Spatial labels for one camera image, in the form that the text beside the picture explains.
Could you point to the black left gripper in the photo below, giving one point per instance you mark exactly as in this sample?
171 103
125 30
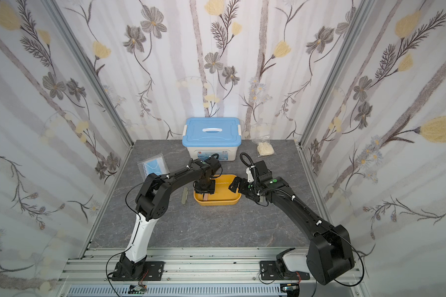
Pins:
210 191

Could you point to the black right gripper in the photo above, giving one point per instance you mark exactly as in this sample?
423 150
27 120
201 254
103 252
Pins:
240 185

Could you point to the yellow plastic storage tray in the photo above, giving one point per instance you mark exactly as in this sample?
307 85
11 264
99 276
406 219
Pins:
222 195

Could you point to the grey green folding fruit knife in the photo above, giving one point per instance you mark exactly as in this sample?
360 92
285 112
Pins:
184 196

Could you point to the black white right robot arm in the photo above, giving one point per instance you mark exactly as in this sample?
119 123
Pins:
330 253

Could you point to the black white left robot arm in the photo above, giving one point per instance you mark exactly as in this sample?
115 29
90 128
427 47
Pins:
152 203

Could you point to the blue lidded white storage box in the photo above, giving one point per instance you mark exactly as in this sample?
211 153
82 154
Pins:
206 136

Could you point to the clear bag of beige items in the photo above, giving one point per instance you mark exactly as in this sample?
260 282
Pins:
263 144

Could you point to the packaged blue face masks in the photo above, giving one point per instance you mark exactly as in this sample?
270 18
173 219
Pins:
155 164

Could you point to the small green circuit board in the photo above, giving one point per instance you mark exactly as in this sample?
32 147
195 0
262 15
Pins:
137 289

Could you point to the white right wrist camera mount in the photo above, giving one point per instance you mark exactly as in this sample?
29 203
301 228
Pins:
250 177

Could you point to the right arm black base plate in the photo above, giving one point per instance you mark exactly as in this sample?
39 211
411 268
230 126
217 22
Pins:
274 270

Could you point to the white slotted cable duct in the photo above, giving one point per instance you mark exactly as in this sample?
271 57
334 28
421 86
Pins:
180 290

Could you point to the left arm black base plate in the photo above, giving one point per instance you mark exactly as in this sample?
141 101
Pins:
142 271

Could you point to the aluminium rail frame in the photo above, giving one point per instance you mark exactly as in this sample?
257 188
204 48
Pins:
203 266

